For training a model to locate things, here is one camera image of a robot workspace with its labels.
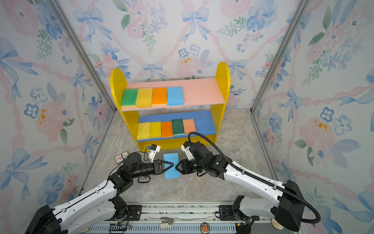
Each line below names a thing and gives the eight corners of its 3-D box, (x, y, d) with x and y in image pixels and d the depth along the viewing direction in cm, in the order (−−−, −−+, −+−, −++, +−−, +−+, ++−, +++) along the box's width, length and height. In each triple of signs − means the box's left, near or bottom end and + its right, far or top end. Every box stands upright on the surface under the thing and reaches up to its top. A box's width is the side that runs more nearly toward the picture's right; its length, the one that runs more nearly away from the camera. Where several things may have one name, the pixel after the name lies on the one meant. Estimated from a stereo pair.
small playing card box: (117, 164, 92) (115, 163, 91) (114, 158, 95) (113, 157, 93) (131, 156, 96) (130, 155, 94) (129, 151, 98) (128, 149, 97)
